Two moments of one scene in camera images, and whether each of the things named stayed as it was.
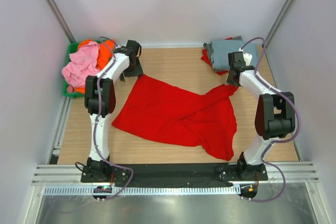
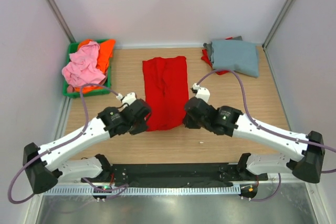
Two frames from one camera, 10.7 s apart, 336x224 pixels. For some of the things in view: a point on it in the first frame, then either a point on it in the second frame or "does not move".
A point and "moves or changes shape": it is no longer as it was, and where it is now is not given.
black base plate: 174,177 does not move
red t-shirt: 163,113 moves or changes shape
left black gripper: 137,72 → 142,128
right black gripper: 230,81 → 188,123
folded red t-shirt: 206,57 does not move
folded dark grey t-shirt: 209,48 does not move
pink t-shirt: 82,63 does not move
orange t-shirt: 106,51 does not move
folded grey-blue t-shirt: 220,50 does not move
